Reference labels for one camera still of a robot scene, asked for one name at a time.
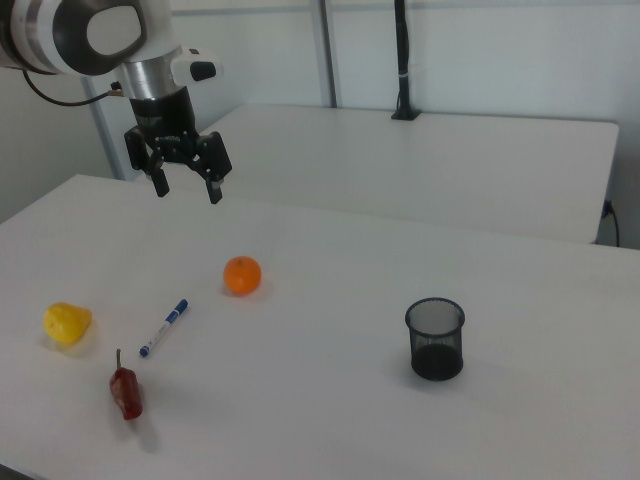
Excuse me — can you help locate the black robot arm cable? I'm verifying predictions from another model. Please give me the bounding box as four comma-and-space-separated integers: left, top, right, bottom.
21, 68, 124, 107

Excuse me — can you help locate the blue and white marker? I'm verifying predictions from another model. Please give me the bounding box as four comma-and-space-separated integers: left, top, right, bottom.
138, 298, 190, 359

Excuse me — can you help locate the orange mandarin fruit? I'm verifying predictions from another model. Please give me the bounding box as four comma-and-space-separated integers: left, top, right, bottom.
222, 255, 263, 298

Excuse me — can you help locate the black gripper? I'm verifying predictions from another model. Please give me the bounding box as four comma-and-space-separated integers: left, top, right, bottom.
123, 88, 234, 205

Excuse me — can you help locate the red chili pepper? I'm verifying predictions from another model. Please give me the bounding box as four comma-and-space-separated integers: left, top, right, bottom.
109, 348, 144, 422

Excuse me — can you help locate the yellow toy pear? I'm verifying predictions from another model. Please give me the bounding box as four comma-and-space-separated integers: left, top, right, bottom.
42, 301, 94, 347

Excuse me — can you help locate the black mesh pen cup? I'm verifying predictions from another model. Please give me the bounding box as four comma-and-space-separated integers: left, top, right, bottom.
403, 297, 467, 383

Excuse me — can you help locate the black pole with base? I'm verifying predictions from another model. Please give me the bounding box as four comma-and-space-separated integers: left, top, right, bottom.
390, 0, 421, 122

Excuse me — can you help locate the black wall power cable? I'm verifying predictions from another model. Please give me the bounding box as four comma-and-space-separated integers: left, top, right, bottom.
601, 198, 622, 248

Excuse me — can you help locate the grey partition frame post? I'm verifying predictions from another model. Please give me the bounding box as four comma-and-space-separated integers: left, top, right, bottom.
81, 77, 127, 182
306, 0, 342, 108

